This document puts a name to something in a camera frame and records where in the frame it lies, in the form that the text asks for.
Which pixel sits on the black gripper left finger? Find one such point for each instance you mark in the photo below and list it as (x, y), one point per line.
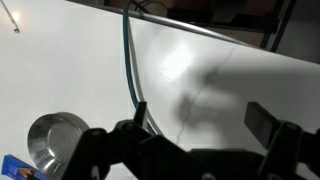
(110, 146)

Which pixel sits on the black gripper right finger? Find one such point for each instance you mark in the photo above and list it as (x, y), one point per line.
(266, 126)

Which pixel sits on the round silver metal plate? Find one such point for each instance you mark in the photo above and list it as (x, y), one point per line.
(53, 140)

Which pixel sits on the blue snack packet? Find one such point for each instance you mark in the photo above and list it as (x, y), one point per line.
(16, 170)

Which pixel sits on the thin metal rod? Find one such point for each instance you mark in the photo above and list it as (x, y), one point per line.
(11, 20)

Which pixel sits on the black metal stand frame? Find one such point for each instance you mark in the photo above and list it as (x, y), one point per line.
(276, 26)

